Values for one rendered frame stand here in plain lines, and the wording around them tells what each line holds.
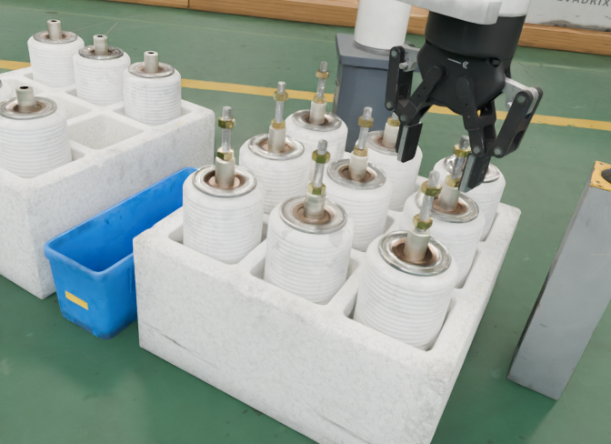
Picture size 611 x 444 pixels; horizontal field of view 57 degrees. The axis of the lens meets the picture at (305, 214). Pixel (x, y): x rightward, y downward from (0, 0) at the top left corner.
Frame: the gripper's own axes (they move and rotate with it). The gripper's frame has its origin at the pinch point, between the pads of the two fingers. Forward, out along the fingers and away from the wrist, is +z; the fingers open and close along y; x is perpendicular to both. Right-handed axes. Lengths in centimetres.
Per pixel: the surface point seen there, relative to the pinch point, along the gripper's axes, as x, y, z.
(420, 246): 0.7, -0.8, 8.8
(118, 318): 16.9, 31.6, 33.0
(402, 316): 4.0, -2.6, 15.0
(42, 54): 3, 79, 12
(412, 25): -163, 112, 32
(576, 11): -218, 68, 21
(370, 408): 7.1, -3.3, 25.9
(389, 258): 3.3, 0.7, 10.2
